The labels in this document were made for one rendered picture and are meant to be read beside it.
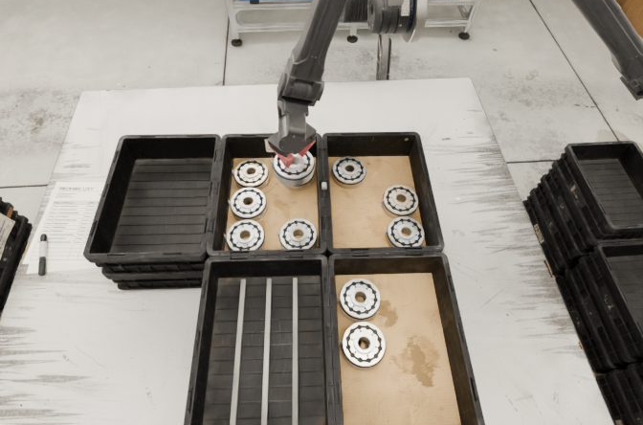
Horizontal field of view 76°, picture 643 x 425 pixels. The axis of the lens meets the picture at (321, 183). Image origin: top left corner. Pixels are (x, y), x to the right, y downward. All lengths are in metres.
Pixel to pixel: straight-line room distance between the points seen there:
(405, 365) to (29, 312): 1.03
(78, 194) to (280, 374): 0.92
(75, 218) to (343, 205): 0.86
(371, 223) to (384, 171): 0.19
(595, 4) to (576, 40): 2.88
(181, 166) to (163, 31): 2.13
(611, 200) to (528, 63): 1.55
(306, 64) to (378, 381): 0.72
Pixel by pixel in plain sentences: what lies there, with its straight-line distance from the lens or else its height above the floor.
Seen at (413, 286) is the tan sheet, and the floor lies 0.83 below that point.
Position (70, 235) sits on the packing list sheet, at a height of 0.70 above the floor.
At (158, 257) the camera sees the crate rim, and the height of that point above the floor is 0.93.
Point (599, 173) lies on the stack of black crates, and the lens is 2.10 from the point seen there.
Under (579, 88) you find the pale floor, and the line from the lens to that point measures 3.32.
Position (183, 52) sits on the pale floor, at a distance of 3.17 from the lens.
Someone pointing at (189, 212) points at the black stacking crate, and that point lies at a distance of 1.27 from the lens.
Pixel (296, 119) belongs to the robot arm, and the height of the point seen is 1.27.
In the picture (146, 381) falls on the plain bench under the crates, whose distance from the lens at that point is 1.26.
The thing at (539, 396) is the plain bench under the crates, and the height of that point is 0.70.
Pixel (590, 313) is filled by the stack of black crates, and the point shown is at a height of 0.28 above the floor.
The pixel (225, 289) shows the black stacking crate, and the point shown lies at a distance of 1.14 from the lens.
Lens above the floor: 1.88
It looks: 55 degrees down
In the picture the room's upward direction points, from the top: 2 degrees clockwise
